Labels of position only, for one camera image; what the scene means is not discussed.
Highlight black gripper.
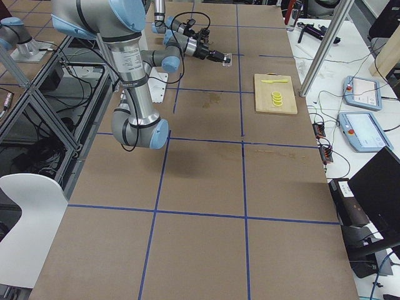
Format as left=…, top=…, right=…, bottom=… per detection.
left=195, top=42, right=226, bottom=63
left=193, top=28, right=210, bottom=43

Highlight clear glass beaker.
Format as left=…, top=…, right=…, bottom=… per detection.
left=222, top=53, right=232, bottom=68

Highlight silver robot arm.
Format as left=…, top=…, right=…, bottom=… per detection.
left=51, top=1, right=231, bottom=149
left=152, top=0, right=211, bottom=43

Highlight bamboo cutting board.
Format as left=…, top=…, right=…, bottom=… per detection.
left=254, top=74, right=298, bottom=115

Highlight yellow plastic knife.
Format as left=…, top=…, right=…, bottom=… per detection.
left=261, top=79, right=289, bottom=84

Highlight plastic water bottle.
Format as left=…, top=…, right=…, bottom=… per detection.
left=285, top=1, right=303, bottom=31

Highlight far blue teach pendant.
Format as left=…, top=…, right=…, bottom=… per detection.
left=343, top=76, right=383, bottom=111

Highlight blue teach pendant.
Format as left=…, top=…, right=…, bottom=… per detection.
left=343, top=76, right=383, bottom=111
left=337, top=112, right=393, bottom=153

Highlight near blue teach pendant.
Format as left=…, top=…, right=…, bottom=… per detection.
left=337, top=112, right=393, bottom=153

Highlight light wooden plank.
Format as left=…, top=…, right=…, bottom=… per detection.
left=370, top=0, right=400, bottom=77

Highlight black monitor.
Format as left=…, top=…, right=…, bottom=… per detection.
left=348, top=146, right=399, bottom=243

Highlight black computer box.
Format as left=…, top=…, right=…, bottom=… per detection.
left=329, top=178, right=370, bottom=228

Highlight white chair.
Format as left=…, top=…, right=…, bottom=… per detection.
left=1, top=173, right=68, bottom=289

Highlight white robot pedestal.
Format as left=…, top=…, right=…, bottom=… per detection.
left=148, top=67, right=169, bottom=103

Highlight aluminium frame post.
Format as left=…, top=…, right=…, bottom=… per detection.
left=299, top=0, right=354, bottom=98

